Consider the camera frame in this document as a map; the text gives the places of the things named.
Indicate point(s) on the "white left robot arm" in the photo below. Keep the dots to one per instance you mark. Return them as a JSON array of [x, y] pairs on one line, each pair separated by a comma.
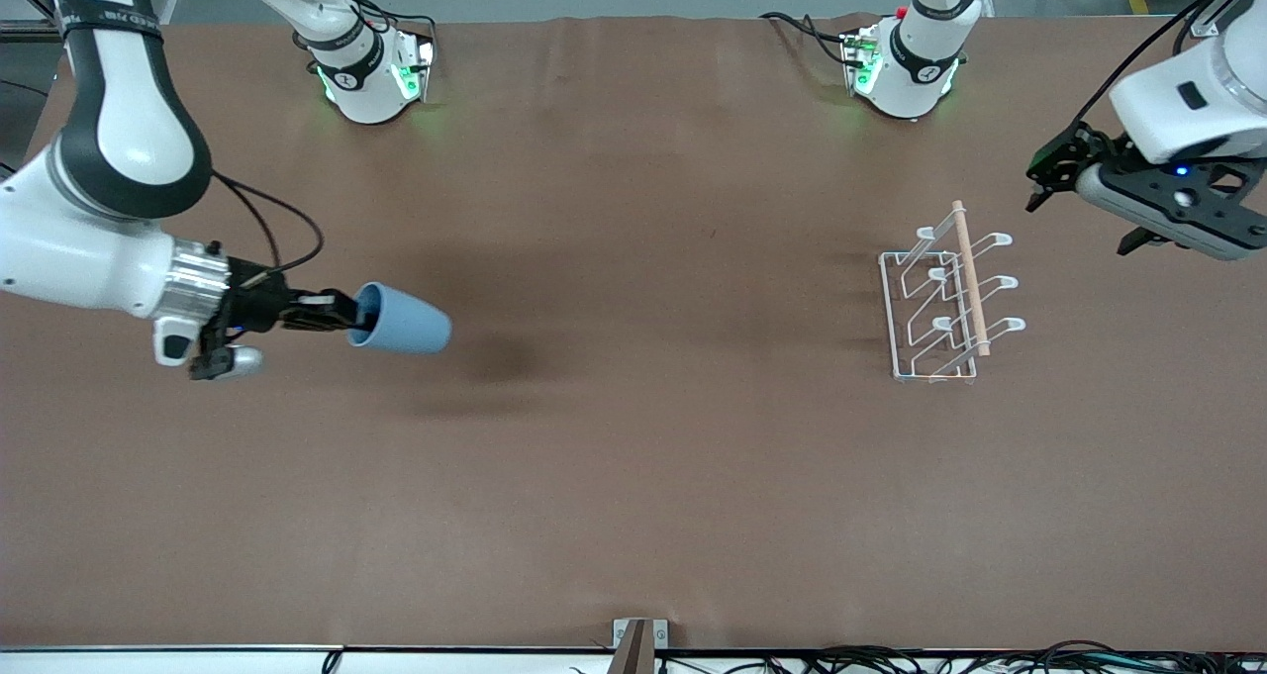
[[1188, 110]]

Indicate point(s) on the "brown wooden bar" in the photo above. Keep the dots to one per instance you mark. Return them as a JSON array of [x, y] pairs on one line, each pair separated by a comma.
[[633, 654]]

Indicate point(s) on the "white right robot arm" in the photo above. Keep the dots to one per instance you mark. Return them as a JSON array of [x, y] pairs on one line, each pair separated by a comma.
[[129, 110]]

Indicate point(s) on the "grey metal bracket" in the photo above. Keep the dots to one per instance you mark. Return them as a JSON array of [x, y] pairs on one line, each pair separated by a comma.
[[661, 634]]

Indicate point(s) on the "blue plastic cup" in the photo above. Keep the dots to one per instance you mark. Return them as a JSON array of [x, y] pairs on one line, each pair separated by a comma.
[[406, 323]]

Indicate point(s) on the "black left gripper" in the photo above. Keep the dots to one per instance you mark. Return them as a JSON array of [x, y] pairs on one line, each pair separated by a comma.
[[1065, 154]]

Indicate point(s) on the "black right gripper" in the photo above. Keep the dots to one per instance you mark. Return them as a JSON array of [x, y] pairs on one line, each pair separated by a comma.
[[259, 304]]

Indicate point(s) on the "brown table cover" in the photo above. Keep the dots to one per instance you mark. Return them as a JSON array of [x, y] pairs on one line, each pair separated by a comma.
[[633, 456]]

